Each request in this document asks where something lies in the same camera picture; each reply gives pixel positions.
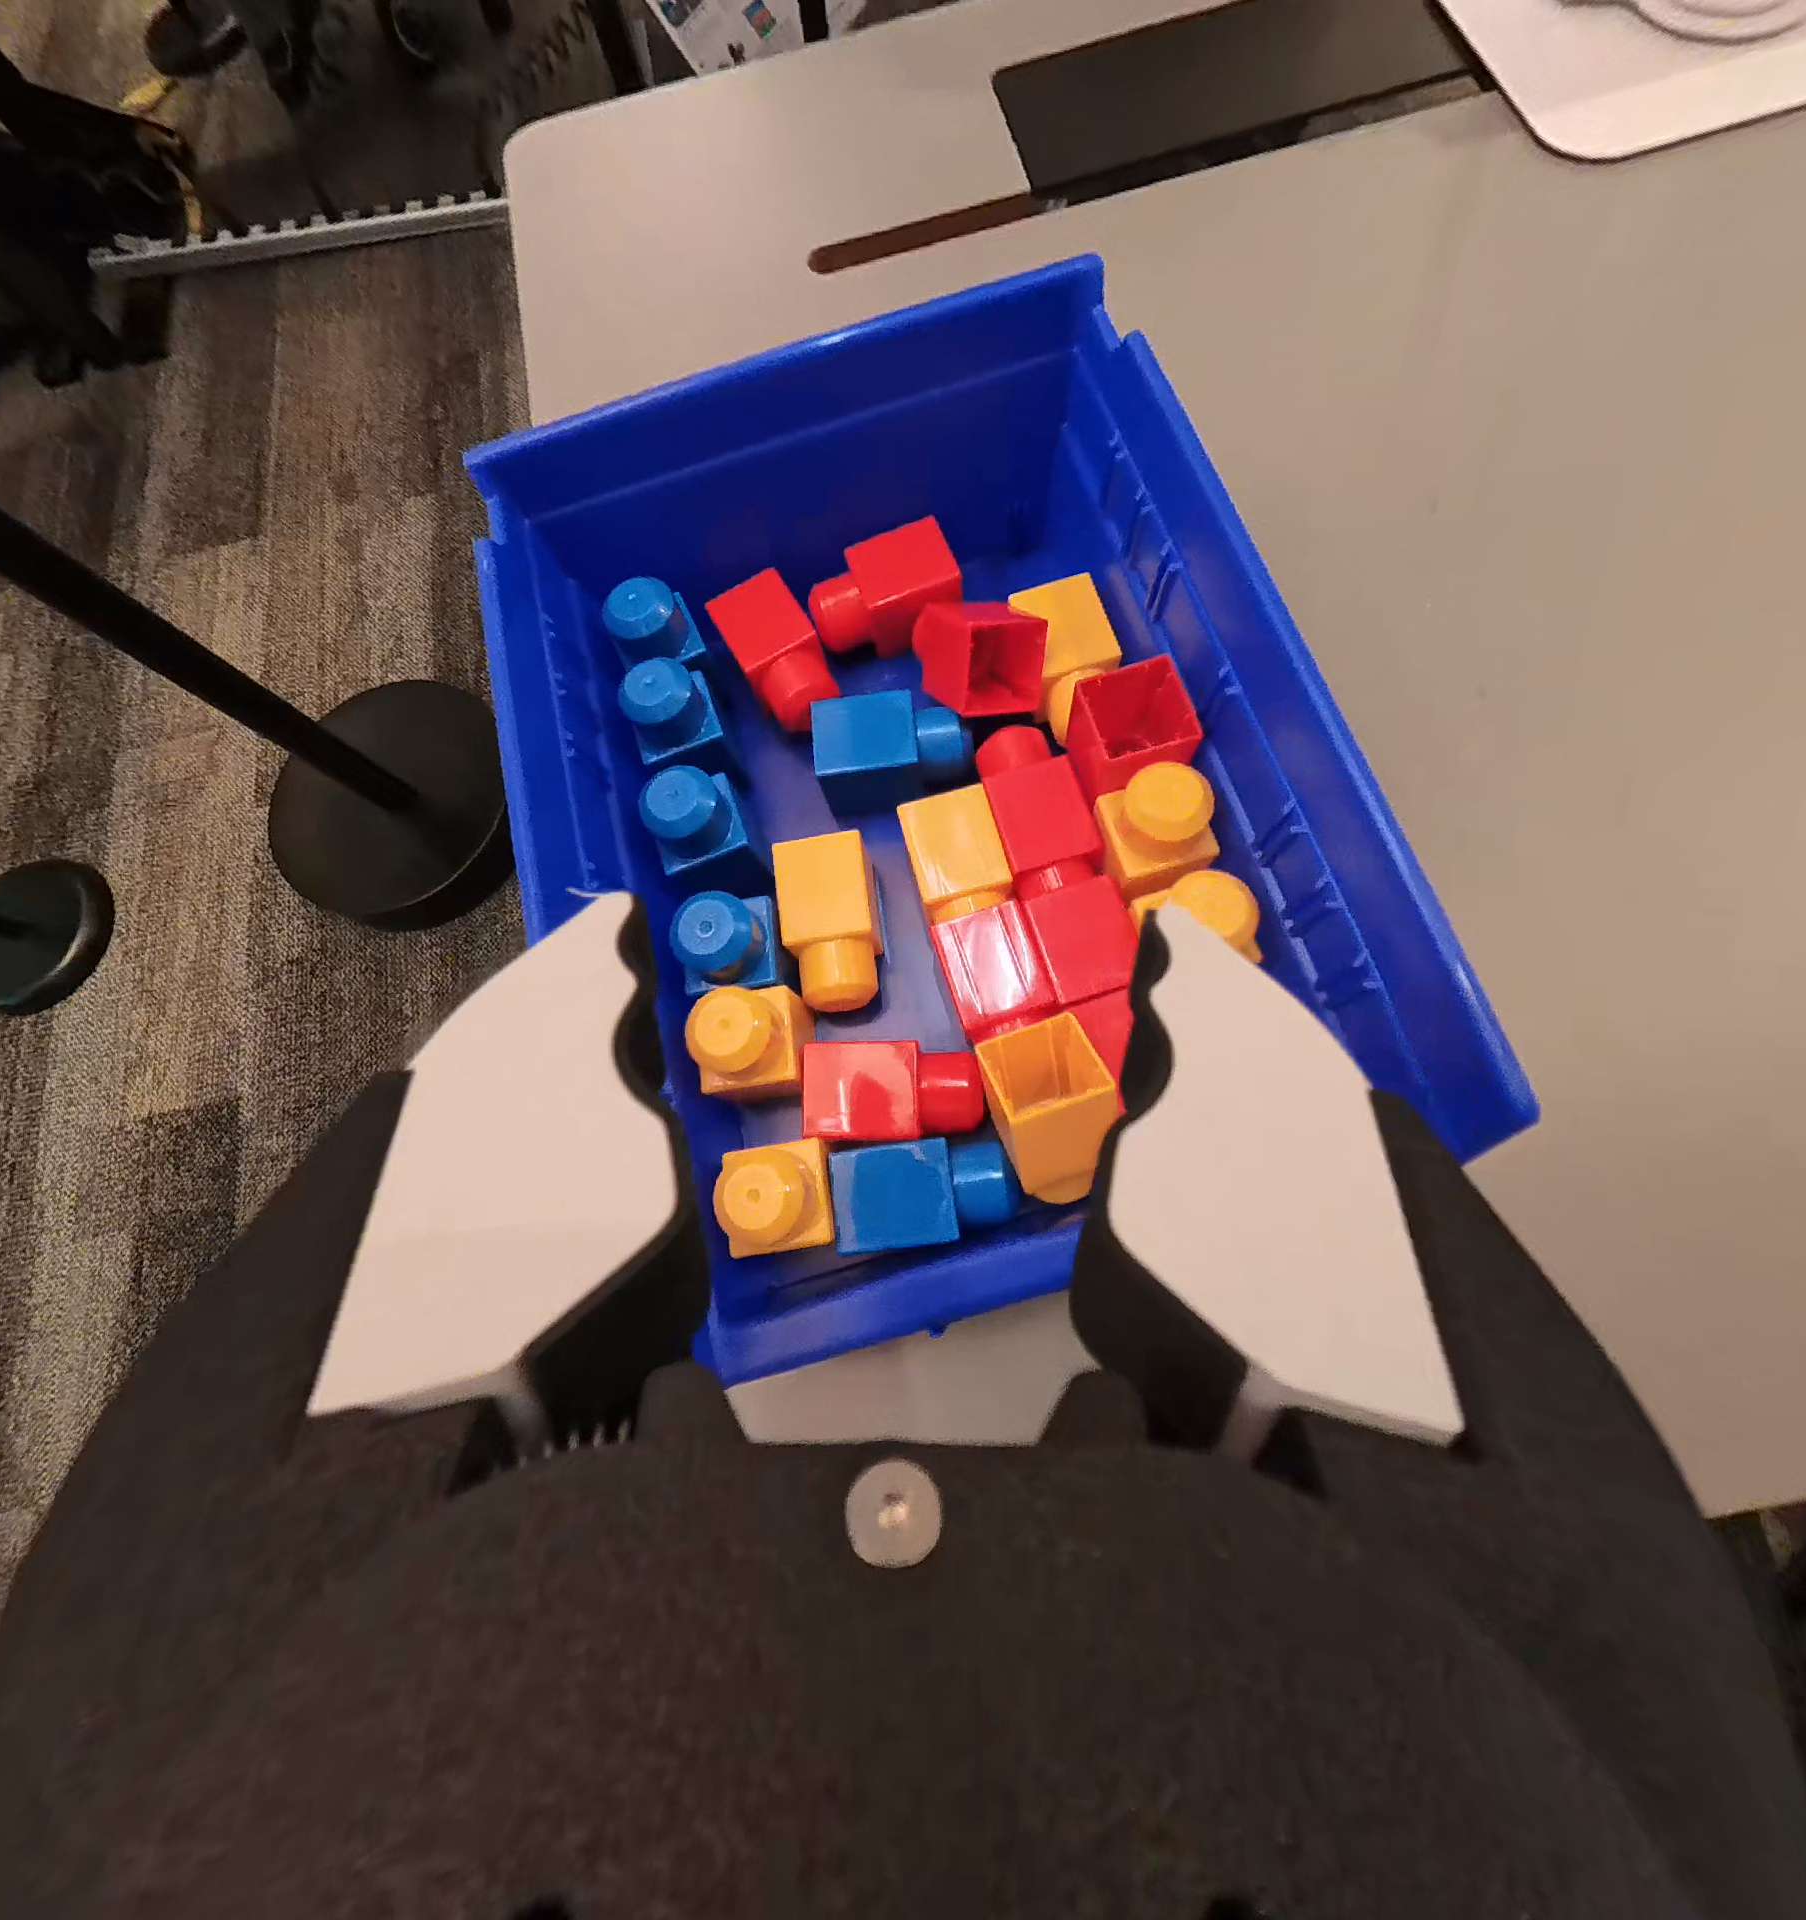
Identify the blue plastic bin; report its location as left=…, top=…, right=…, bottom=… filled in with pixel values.
left=462, top=252, right=1537, bottom=1387

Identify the dark bag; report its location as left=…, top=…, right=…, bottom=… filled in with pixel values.
left=0, top=60, right=199, bottom=383

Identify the pile of colourful toy blocks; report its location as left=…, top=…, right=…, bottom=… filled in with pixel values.
left=599, top=513, right=1262, bottom=1261

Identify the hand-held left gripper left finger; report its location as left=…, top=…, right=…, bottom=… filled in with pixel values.
left=307, top=890, right=708, bottom=1449

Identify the black desk cable cover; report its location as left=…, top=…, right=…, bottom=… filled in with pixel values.
left=990, top=0, right=1476, bottom=196

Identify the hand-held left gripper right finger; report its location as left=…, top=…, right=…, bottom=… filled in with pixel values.
left=1067, top=907, right=1465, bottom=1464

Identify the printed paper leaflet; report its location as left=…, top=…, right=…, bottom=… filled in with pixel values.
left=643, top=0, right=875, bottom=75

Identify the grey metal rail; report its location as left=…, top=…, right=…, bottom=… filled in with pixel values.
left=88, top=190, right=513, bottom=282

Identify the white and wood document stand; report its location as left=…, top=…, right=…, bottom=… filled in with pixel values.
left=1435, top=0, right=1806, bottom=160

